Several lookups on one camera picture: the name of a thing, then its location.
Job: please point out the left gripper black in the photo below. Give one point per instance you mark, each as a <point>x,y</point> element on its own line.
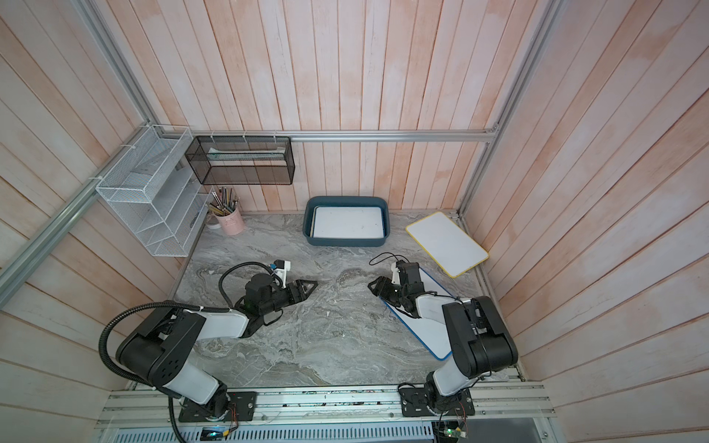
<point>301,290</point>

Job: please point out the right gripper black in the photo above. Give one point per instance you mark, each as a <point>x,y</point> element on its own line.
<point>383,288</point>

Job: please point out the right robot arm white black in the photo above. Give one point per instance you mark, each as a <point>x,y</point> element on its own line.
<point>478,342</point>

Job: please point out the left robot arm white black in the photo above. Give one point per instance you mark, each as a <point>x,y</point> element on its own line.
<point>157,352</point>

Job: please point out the yellow whiteboard far right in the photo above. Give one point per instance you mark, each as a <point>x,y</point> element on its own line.
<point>447,243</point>

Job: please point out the teal plastic storage box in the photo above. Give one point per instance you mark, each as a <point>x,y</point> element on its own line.
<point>345,201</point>

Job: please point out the pink pencil cup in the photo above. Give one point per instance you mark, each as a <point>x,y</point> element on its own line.
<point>225,207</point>

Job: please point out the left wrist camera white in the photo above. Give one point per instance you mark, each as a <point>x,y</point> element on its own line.
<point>280,269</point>

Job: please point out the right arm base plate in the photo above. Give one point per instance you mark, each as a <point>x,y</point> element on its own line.
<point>425,401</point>

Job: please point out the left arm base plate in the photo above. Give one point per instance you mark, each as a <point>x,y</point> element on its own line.
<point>232,406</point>

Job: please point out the black mesh wall basket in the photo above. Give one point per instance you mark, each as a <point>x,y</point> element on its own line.
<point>242,160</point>

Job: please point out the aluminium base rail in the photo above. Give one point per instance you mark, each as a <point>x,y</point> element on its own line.
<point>349,404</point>

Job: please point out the white wire mesh shelf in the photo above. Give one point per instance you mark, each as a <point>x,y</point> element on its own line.
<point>155,194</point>

